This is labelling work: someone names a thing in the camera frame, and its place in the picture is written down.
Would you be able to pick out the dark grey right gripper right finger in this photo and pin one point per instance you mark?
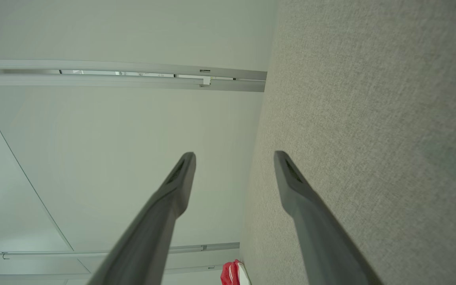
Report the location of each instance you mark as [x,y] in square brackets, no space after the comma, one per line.
[323,237]

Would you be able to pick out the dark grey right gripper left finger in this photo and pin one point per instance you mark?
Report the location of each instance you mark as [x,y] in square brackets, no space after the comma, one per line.
[152,229]

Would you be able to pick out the red Bulls 23 jersey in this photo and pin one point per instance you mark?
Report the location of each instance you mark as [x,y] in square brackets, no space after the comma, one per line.
[230,275]

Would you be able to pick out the grey fabric sofa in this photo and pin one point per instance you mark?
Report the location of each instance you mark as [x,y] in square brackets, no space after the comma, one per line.
[370,118]

